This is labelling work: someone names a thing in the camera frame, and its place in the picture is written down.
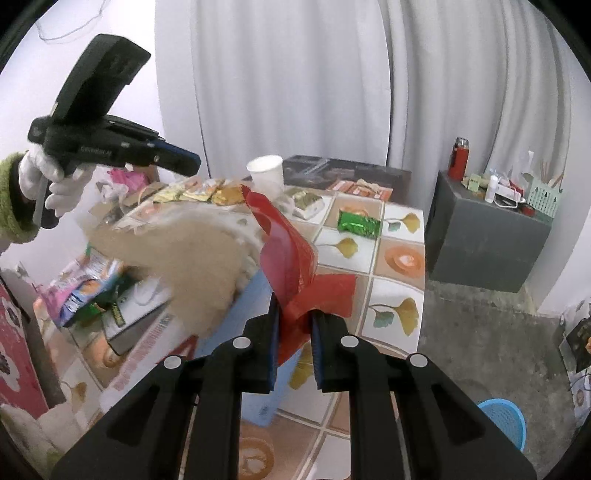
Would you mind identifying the blue plastic basket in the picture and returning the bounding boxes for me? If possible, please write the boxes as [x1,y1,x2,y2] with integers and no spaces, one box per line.
[476,398,527,453]

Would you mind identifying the white power strip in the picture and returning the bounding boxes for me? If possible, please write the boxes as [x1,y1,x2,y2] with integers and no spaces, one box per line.
[496,185,525,207]

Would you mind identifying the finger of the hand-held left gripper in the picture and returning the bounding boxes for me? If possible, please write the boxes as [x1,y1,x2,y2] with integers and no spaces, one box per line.
[154,137,202,177]

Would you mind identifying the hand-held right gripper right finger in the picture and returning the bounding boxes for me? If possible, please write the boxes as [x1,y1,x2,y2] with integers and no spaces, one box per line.
[310,311,539,480]

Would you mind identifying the gold snack packet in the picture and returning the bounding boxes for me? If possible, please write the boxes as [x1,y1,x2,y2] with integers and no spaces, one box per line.
[211,182,245,206]

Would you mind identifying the orange white snack packet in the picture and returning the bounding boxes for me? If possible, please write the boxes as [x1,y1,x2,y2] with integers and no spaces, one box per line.
[330,179,394,200]

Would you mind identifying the person's left forearm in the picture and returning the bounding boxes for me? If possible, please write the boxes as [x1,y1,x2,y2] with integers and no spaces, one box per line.
[0,152,47,252]

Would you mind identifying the red plastic wrapper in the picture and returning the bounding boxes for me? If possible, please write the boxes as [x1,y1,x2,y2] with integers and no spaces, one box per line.
[243,184,358,365]

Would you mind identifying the yellow snack packet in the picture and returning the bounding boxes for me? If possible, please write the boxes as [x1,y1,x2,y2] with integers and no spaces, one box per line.
[182,179,218,201]

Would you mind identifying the white paper cup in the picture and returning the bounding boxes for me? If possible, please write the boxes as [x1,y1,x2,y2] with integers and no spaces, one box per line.
[246,155,284,199]

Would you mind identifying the green plastic utensil basket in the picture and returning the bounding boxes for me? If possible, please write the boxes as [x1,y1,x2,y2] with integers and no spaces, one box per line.
[526,178,565,213]

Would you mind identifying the pink crumpled plastic bag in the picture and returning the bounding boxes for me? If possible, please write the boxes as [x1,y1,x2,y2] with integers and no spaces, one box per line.
[107,167,148,190]

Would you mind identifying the green foil snack packet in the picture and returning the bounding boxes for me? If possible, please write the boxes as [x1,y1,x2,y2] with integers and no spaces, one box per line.
[337,209,382,239]

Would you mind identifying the silver snack packet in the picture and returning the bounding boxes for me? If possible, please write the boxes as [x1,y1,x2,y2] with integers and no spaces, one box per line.
[288,190,324,220]

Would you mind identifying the yellow-green snack packet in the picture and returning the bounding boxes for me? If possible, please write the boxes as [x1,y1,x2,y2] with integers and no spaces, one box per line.
[154,182,185,204]

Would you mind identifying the pink and blue snack packets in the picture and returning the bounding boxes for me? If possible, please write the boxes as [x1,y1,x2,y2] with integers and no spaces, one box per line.
[55,251,125,326]

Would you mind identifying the white fluffy blanket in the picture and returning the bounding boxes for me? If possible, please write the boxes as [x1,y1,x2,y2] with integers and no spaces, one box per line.
[0,401,93,476]

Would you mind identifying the dark food printed bag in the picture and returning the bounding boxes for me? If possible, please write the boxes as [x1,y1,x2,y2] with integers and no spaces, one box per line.
[560,314,591,374]

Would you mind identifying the white curtain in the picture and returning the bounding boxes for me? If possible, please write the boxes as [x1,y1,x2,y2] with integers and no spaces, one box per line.
[154,0,587,195]

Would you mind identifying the green snack bag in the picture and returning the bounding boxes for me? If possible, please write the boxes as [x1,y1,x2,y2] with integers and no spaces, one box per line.
[88,272,134,326]

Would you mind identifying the beige fluffy cloth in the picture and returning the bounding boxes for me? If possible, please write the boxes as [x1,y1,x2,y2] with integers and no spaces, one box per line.
[88,203,266,337]

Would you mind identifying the grey charging cable box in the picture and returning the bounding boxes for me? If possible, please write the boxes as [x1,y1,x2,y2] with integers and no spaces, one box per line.
[102,277,185,356]

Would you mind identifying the person's left hand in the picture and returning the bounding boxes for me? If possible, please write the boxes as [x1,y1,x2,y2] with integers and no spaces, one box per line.
[21,151,96,219]

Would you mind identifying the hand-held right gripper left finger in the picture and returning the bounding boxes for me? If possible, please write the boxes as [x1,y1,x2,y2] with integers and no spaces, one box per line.
[50,293,280,480]

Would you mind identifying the red thermos bottle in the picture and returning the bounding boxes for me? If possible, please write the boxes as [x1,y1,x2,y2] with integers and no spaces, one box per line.
[447,137,471,182]

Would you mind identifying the pink snack bag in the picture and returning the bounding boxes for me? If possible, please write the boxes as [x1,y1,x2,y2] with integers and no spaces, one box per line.
[34,272,70,324]

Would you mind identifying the red floral panel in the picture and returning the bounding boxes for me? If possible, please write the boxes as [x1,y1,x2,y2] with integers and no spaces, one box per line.
[0,277,49,407]

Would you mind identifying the grey cabinet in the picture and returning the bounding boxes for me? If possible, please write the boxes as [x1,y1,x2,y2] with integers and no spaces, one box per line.
[425,170,552,294]

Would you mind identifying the leaf patterned tablecloth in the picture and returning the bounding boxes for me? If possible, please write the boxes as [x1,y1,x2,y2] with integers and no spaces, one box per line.
[46,182,426,480]

